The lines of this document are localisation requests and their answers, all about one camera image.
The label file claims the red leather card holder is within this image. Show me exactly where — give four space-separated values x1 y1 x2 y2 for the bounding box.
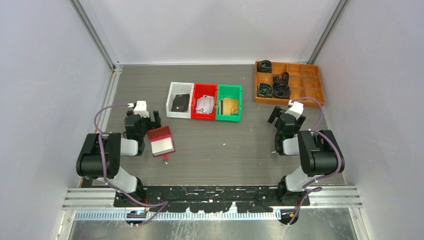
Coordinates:
147 125 176 163

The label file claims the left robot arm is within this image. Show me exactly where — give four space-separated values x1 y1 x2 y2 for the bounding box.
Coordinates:
76 110 162 207

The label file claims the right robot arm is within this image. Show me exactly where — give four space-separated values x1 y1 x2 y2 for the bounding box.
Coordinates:
268 105 345 206

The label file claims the black credit card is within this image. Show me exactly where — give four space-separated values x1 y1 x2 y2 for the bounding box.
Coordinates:
170 93 191 113

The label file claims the gold credit card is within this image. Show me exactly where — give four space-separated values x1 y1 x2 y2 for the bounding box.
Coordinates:
219 97 239 116

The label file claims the white credit card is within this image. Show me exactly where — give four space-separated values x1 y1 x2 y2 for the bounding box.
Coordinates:
195 95 215 114

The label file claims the white plastic bin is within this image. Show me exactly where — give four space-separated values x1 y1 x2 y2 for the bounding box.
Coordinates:
166 81 195 119

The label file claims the orange compartment tray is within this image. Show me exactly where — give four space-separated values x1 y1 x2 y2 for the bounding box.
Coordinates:
253 60 326 108

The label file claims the green plastic bin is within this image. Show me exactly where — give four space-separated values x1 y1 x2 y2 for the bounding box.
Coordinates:
215 84 243 122

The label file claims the red plastic bin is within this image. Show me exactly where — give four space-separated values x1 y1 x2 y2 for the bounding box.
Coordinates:
190 83 218 121

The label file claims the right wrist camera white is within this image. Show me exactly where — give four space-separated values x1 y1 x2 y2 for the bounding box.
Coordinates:
285 100 304 120

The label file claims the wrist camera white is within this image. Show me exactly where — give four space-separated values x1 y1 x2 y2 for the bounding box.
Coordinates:
127 100 150 118
285 100 304 120

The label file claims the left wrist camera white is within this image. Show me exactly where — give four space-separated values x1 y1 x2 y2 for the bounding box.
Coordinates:
127 100 150 118

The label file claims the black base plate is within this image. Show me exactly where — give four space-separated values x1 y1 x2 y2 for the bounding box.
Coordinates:
113 185 302 214

